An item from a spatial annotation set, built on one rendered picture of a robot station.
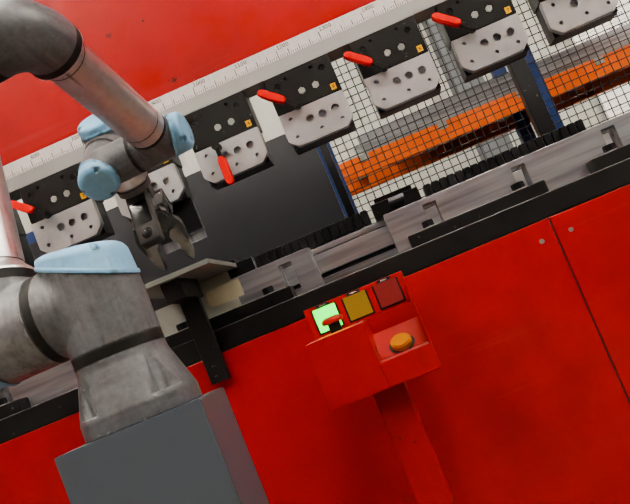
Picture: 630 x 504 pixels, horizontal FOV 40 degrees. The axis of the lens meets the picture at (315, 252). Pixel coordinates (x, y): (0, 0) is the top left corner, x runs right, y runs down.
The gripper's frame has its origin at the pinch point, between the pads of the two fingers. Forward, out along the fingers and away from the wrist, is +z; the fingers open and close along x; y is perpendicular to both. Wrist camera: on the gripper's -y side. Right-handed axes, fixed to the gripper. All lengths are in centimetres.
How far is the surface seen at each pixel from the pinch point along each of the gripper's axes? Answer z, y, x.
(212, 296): 10.8, -1.4, -2.9
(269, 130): 184, 409, 6
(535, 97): 41, 72, -99
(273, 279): 12.2, -2.4, -16.7
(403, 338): 9, -39, -39
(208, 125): -16.4, 20.2, -16.3
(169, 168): -12.5, 16.5, -4.9
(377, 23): -21, 24, -59
